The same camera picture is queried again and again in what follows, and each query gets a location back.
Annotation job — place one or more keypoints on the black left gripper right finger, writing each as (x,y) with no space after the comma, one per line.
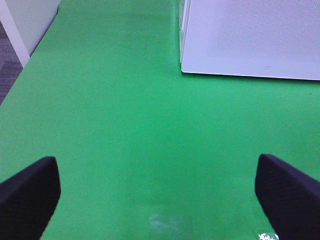
(289,198)

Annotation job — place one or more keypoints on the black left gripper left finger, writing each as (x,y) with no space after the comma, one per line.
(29,199)

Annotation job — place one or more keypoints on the white microwave door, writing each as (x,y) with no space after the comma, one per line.
(256,38)

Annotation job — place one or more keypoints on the white microwave oven body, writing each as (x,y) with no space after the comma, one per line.
(184,6)

